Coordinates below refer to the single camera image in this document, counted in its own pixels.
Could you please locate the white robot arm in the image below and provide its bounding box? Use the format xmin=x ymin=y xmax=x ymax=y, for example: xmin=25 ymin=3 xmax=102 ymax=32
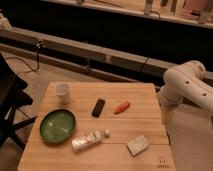
xmin=157 ymin=60 xmax=213 ymax=125

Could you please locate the white sponge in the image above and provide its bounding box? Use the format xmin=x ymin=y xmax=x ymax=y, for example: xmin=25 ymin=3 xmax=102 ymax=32
xmin=126 ymin=135 xmax=149 ymax=156

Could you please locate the black rectangular block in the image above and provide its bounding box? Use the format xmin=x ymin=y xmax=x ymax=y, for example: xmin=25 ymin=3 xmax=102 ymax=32
xmin=92 ymin=99 xmax=105 ymax=117

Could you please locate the wooden table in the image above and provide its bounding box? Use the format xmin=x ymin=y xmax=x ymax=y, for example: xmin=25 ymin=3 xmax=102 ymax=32
xmin=17 ymin=81 xmax=177 ymax=171

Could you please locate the green bowl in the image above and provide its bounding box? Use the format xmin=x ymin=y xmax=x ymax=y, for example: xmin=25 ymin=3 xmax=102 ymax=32
xmin=39 ymin=109 xmax=76 ymax=144

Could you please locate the black office chair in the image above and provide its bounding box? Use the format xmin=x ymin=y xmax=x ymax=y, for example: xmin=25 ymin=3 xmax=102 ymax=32
xmin=0 ymin=53 xmax=36 ymax=149

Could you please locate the black cable on floor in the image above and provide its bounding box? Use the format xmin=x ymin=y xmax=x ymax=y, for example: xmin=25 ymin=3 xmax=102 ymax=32
xmin=3 ymin=39 xmax=45 ymax=75

